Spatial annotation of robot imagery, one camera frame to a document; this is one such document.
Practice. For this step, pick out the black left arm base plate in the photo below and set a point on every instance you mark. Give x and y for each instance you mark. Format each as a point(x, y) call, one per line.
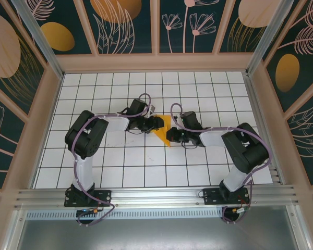
point(105, 196)

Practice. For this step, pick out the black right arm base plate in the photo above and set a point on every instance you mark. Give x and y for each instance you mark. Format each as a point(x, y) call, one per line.
point(210, 196)

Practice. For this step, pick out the aluminium table side rail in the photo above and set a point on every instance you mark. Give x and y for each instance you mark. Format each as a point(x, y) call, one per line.
point(252, 88)

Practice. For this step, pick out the aluminium frame post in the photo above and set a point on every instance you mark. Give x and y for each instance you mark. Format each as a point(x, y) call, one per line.
point(272, 28)
point(37, 28)

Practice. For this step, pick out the aluminium mounting rail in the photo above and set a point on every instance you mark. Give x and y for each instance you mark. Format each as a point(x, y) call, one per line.
point(156, 195)

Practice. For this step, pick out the orange cloth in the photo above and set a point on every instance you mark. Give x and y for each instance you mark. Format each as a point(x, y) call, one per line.
point(163, 137)

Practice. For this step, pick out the grey metal sheet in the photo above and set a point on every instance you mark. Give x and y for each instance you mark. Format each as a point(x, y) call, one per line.
point(156, 234)

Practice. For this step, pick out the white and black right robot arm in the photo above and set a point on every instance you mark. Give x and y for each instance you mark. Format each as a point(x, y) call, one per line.
point(214, 138)

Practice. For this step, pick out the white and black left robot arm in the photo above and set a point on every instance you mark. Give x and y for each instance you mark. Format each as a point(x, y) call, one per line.
point(114, 123)

